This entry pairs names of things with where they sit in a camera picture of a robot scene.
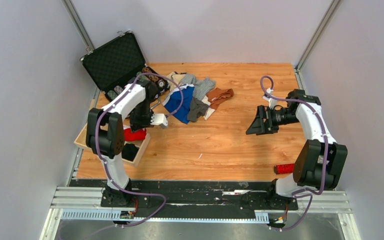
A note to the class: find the wooden compartment tray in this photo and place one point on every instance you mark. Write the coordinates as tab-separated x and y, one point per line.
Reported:
80	141

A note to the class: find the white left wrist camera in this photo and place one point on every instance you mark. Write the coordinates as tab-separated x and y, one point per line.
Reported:
159	119

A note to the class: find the rolled black underwear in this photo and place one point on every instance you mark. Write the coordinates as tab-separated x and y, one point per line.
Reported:
129	152

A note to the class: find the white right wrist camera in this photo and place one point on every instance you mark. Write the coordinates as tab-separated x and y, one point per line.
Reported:
267	96

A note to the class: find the grey striped underwear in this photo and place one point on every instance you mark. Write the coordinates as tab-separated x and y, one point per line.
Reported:
201	87

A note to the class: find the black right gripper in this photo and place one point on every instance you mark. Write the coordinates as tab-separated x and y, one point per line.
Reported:
259	127

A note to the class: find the red underwear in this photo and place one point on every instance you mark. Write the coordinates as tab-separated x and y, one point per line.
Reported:
132	136

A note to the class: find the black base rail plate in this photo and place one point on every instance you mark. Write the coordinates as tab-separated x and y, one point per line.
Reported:
188	199

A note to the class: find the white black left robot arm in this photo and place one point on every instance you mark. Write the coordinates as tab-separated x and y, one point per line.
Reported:
105	134

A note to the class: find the red glitter lint roller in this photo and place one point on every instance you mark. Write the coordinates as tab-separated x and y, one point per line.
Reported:
281	169

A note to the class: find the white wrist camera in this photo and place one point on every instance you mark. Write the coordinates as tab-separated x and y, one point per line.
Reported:
267	96
159	119

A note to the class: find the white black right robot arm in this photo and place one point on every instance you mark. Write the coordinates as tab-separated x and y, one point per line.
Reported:
320	163

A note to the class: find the brown underwear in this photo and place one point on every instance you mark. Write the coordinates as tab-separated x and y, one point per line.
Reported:
217	96

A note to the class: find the beige underwear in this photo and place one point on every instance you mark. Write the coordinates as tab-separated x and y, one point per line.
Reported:
175	77

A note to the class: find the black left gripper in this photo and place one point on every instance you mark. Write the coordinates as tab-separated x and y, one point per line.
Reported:
135	124

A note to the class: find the blue underwear white waistband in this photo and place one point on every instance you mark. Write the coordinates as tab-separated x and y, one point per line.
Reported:
173	102

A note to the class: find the black aluminium poker chip case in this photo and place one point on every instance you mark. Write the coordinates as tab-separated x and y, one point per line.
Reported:
112	65

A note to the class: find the grey-green underwear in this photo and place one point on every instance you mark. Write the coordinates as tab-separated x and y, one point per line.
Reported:
197	109

